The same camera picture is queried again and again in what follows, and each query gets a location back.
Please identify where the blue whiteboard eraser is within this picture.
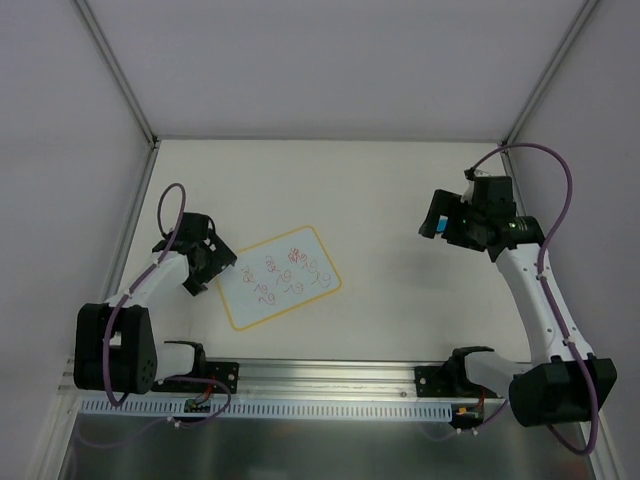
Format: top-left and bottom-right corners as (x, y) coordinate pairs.
(436, 217), (448, 234)

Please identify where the yellow framed whiteboard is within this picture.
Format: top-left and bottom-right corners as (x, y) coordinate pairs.
(216, 225), (342, 331)

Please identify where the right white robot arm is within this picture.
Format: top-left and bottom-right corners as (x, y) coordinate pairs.
(419, 176), (617, 427)

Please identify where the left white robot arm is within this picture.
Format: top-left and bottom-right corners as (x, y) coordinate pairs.
(73, 212), (237, 396)

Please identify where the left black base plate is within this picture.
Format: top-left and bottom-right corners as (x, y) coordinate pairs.
(151, 360), (240, 395)

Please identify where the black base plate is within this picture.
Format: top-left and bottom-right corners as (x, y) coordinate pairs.
(413, 365), (474, 398)
(151, 360), (240, 395)

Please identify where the aluminium mounting rail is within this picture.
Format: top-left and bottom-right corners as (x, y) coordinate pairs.
(58, 355), (546, 401)

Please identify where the white slotted cable duct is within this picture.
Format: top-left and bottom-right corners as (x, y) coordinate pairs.
(79, 396), (453, 423)

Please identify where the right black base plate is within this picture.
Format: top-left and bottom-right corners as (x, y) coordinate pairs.
(413, 365), (474, 398)

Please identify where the right aluminium frame post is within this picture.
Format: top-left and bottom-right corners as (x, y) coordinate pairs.
(501, 0), (602, 145)

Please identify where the aluminium frame post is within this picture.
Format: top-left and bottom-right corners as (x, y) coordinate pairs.
(501, 0), (602, 145)
(70, 0), (158, 148)

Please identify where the left aluminium frame post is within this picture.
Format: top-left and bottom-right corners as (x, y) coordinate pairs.
(70, 0), (158, 148)

